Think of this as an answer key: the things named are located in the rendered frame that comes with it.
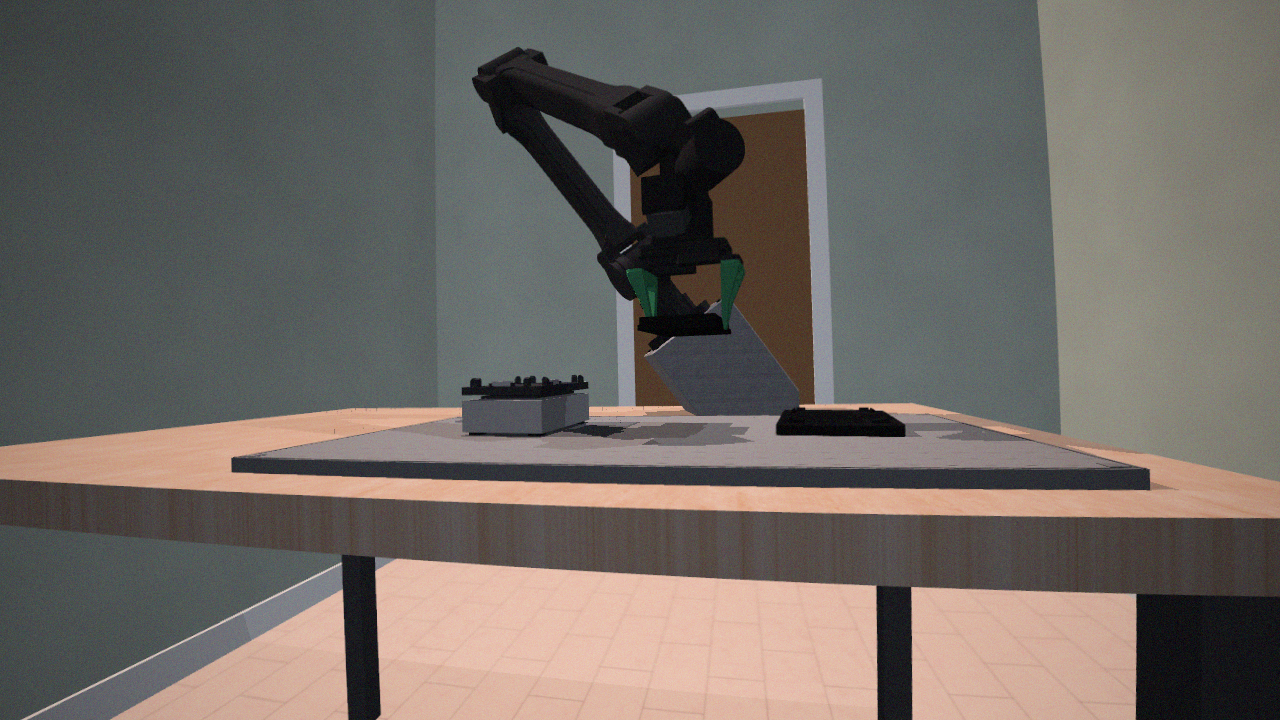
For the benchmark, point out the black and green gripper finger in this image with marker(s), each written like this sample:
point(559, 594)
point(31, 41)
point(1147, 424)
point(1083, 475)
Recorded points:
point(729, 271)
point(645, 286)

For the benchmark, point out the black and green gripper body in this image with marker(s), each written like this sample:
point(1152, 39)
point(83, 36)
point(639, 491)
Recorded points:
point(681, 258)

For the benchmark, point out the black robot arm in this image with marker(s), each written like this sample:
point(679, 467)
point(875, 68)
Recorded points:
point(646, 121)

